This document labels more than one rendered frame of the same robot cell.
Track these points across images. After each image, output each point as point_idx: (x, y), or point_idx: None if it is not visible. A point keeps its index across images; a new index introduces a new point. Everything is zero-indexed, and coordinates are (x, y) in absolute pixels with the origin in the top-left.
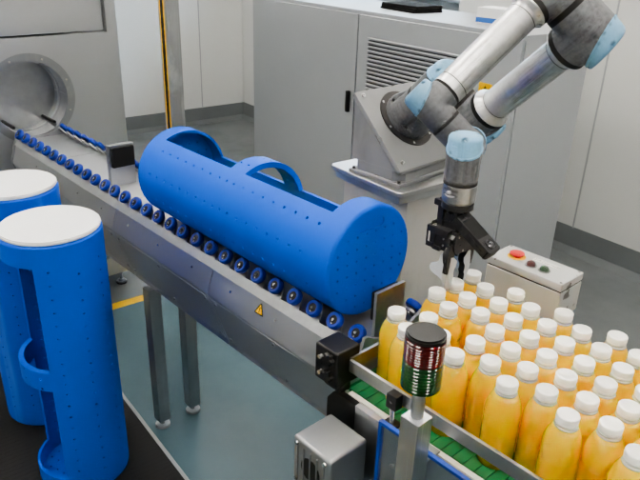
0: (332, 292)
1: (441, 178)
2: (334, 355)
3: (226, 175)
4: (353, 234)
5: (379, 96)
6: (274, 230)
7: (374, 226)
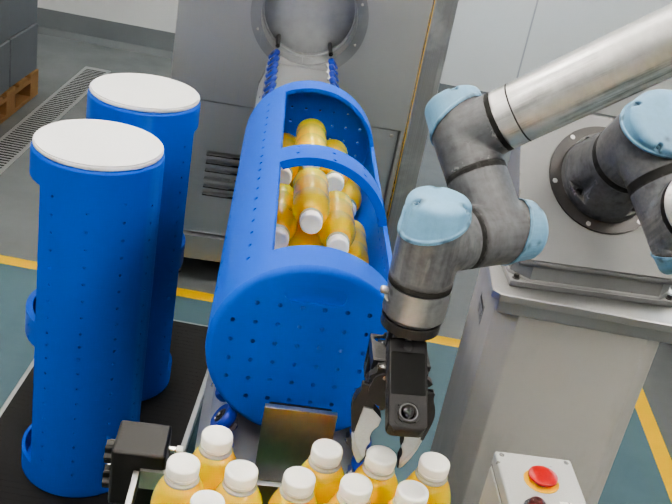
0: (216, 370)
1: (614, 306)
2: (112, 449)
3: (266, 156)
4: (271, 296)
5: (572, 127)
6: (227, 247)
7: (325, 302)
